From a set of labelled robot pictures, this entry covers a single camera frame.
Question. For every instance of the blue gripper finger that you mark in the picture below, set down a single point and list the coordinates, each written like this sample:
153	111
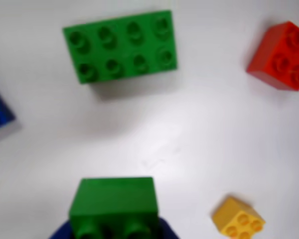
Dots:
168	231

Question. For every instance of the green 2x2 building block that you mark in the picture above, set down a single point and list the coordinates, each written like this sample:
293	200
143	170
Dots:
114	201

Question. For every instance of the yellow 2x2 building block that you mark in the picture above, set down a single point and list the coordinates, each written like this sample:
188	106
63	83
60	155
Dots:
236	219

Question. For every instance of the green 2x4 building block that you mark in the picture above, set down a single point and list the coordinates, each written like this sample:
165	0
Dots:
119	47

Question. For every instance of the red 2x2 building block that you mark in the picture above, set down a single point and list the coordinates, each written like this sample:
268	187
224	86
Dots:
281	57

